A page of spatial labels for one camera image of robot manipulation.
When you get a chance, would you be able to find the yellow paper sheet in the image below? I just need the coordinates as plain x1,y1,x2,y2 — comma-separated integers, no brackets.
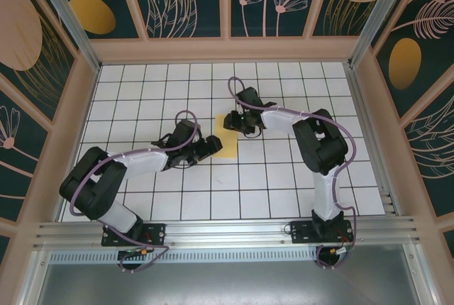
212,115,238,160

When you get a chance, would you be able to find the small connector circuit board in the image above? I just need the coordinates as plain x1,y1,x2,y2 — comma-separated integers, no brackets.
118,247,154,260
328,246,355,257

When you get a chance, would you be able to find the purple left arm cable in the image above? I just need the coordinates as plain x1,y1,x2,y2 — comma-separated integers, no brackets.
69,109,205,274

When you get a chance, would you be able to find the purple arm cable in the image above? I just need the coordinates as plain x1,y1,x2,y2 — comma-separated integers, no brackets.
69,109,205,274
226,77,358,271

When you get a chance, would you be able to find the long aluminium mounting rail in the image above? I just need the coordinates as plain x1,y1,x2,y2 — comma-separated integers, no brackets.
33,216,421,249

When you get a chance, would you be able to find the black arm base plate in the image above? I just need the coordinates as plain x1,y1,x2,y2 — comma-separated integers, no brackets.
101,220,167,248
289,218,354,245

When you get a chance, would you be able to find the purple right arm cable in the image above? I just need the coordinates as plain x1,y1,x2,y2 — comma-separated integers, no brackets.
226,77,358,271

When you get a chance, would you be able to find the perforated metal cable tray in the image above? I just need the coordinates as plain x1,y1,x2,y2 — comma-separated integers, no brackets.
48,250,409,264

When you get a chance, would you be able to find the aluminium side rail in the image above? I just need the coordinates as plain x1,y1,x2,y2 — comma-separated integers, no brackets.
345,63,404,216

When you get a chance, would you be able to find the aluminium corner post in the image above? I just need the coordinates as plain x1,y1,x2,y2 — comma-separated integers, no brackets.
28,0,102,72
347,0,414,68

